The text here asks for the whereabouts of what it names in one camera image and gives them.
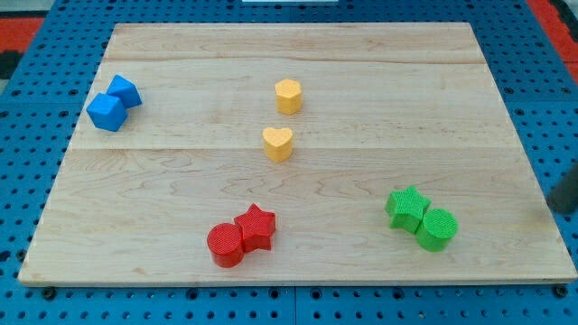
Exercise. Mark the yellow heart block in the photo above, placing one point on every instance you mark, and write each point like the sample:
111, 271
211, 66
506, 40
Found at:
278, 143

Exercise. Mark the red star block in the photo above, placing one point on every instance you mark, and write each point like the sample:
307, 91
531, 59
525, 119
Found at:
257, 228

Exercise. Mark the green star block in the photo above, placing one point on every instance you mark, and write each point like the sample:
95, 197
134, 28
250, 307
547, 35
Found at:
406, 208

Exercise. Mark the yellow pentagon block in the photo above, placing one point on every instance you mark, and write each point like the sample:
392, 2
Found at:
289, 96

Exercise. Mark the wooden board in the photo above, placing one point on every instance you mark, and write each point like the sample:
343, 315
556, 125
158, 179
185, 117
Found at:
385, 106

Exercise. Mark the red cylinder block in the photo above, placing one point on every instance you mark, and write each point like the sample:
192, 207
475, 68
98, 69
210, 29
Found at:
225, 245

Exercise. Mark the green cylinder block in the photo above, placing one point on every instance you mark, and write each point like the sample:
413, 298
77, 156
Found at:
436, 230

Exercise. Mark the blue cube block rear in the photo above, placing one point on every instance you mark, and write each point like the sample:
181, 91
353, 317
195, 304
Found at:
125, 90

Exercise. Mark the blue cube block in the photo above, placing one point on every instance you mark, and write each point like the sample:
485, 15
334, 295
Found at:
107, 112
125, 90

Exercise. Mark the blue cube block front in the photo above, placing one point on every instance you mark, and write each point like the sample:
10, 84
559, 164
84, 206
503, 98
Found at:
107, 112

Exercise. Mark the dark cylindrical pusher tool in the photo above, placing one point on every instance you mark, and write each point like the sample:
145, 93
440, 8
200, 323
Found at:
563, 196

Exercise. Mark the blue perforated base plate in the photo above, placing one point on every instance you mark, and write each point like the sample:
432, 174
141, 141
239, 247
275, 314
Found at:
41, 104

